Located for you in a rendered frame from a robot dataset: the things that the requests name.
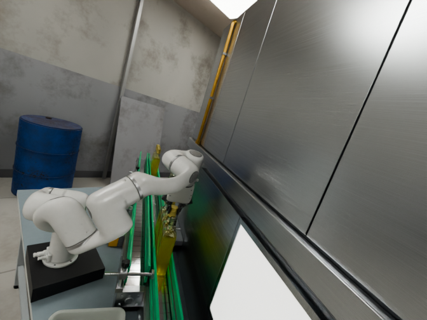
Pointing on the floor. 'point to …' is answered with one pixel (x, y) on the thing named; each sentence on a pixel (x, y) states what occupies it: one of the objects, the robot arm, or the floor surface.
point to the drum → (45, 153)
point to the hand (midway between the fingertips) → (173, 208)
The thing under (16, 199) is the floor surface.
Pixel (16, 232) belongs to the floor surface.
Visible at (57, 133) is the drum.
